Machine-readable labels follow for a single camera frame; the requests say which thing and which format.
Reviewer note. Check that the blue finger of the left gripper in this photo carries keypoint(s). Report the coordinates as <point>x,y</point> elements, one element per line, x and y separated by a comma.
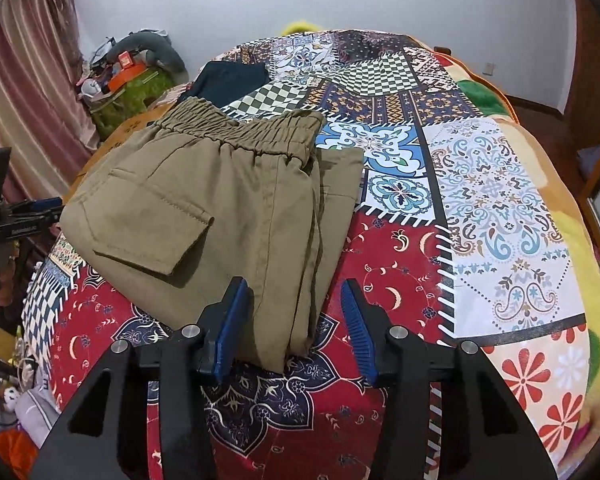
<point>32,206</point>

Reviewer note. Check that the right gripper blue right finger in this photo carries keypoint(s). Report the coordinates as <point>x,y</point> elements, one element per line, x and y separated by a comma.
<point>485,433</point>

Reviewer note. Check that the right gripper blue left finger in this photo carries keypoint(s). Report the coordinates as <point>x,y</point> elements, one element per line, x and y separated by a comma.
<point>102,432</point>

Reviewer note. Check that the olive green pants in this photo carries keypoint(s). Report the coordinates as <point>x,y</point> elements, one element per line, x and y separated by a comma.
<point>184,205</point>

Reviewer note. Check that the green fabric storage bin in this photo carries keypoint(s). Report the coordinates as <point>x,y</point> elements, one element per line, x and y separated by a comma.
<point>132,98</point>

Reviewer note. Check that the pink striped curtain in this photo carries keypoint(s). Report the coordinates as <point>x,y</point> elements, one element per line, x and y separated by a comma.
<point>42,120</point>

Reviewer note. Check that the orange box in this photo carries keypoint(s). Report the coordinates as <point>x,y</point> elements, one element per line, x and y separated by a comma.
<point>125,75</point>

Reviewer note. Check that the grey plush toy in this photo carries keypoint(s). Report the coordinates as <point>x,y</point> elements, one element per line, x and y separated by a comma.
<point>158,49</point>

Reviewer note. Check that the colourful patchwork bedspread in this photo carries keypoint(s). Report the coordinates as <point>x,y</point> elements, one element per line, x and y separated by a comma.
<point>450,234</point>

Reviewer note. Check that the dark teal folded garment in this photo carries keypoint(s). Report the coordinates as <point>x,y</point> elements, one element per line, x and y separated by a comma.
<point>222,82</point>

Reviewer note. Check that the yellow plush headboard item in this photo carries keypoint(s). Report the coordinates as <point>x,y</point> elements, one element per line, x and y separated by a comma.
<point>300,27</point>

